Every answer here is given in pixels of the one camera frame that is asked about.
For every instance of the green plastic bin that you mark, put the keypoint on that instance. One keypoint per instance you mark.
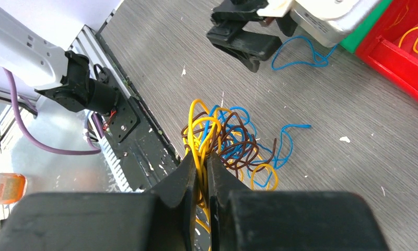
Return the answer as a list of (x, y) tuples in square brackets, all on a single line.
[(352, 41)]

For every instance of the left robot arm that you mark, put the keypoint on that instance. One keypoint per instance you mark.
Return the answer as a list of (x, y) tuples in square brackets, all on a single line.
[(64, 76)]

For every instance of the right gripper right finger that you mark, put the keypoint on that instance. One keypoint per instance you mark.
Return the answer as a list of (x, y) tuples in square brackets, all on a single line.
[(243, 219)]

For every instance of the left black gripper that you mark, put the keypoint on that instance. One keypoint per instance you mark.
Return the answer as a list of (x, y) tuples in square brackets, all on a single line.
[(250, 48)]

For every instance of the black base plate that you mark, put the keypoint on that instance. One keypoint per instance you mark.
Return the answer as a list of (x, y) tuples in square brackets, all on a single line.
[(144, 152)]

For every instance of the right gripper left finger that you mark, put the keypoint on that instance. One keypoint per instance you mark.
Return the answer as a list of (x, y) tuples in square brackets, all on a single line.
[(160, 218)]

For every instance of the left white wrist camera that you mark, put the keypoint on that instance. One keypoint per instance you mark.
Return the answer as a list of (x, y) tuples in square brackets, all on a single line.
[(327, 21)]

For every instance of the orange drink bottle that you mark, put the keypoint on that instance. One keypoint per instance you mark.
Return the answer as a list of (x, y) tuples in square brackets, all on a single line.
[(12, 187)]

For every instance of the red plastic bin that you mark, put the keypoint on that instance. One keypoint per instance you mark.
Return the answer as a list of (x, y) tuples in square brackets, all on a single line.
[(391, 46)]

